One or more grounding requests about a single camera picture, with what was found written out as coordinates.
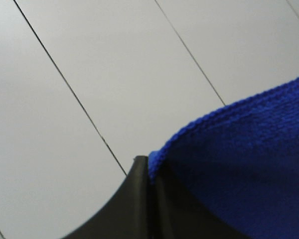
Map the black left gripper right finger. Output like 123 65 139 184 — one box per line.
153 164 248 239

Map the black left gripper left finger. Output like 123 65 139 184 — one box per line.
65 156 152 239

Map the blue microfibre towel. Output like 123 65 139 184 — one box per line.
149 77 299 239

